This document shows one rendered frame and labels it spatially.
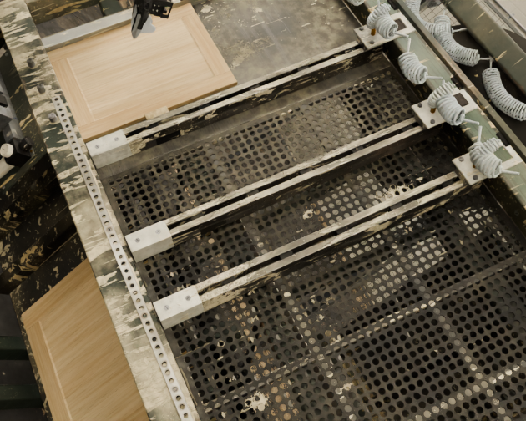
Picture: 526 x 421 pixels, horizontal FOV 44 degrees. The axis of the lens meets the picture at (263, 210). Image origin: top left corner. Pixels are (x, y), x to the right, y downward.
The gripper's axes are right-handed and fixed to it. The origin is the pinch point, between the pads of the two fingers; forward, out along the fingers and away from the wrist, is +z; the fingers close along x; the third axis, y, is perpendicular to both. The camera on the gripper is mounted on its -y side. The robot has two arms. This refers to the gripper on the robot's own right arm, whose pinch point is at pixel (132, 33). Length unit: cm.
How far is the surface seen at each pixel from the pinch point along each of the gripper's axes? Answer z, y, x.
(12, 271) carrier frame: 104, -18, -4
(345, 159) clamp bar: 10, 64, -37
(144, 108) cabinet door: 35.0, 17.0, 11.1
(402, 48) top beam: -13, 92, -4
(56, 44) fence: 40, -6, 49
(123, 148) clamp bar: 39.0, 6.7, -5.6
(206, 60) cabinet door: 21, 40, 24
